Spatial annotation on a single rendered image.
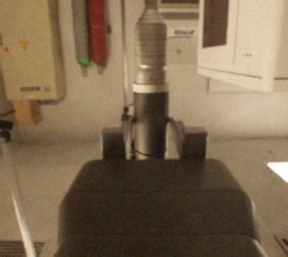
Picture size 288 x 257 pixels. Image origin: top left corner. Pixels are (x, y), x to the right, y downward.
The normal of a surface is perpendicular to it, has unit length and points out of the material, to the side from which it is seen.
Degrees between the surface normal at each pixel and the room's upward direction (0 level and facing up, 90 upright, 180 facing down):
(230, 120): 90
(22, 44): 90
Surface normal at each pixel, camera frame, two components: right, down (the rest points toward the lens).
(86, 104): 0.01, 0.25
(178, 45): 0.01, 0.00
